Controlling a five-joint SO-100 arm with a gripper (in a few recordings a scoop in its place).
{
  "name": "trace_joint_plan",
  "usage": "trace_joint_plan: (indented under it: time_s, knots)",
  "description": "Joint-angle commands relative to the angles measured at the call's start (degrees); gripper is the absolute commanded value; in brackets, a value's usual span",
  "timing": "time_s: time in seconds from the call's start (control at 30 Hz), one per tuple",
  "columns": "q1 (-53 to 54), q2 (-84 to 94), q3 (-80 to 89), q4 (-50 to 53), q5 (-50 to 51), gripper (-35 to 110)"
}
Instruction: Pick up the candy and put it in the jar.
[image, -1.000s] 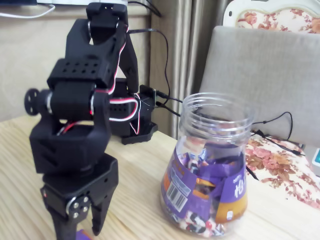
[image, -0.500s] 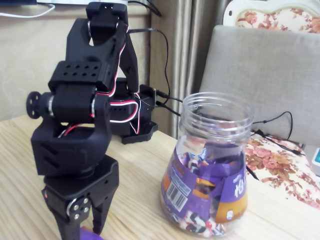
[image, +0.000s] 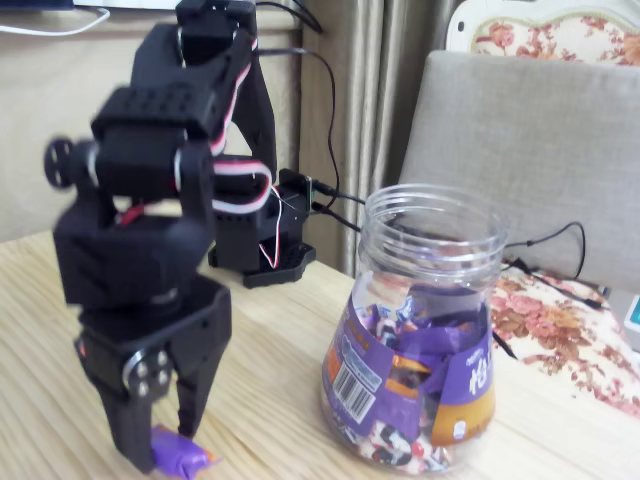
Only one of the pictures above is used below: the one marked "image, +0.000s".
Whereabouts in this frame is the purple candy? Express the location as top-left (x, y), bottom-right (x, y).
top-left (149, 423), bottom-right (221, 480)

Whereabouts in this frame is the clear plastic candy jar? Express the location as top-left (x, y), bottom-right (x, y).
top-left (319, 183), bottom-right (510, 474)

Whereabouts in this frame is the beige curtain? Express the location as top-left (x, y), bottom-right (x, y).
top-left (299, 0), bottom-right (464, 279)

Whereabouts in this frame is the white flat device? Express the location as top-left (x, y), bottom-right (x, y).
top-left (72, 0), bottom-right (179, 11)

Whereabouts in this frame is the floral seat cushion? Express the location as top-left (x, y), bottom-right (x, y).
top-left (489, 269), bottom-right (640, 419)

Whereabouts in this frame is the grey chair back cushion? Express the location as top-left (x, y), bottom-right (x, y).
top-left (397, 48), bottom-right (640, 291)

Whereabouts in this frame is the white device teal screen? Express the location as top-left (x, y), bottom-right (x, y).
top-left (619, 293), bottom-right (640, 351)

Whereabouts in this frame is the white floral chair back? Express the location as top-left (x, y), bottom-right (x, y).
top-left (444, 0), bottom-right (640, 66)

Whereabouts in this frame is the black cable with loop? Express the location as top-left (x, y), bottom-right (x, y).
top-left (314, 182), bottom-right (586, 281)

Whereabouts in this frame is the thin black cable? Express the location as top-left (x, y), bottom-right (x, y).
top-left (255, 47), bottom-right (342, 197)

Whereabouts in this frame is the black cable pair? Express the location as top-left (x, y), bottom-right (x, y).
top-left (254, 0), bottom-right (324, 35)

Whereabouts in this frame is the white cable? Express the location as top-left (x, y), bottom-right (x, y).
top-left (0, 5), bottom-right (110, 36)

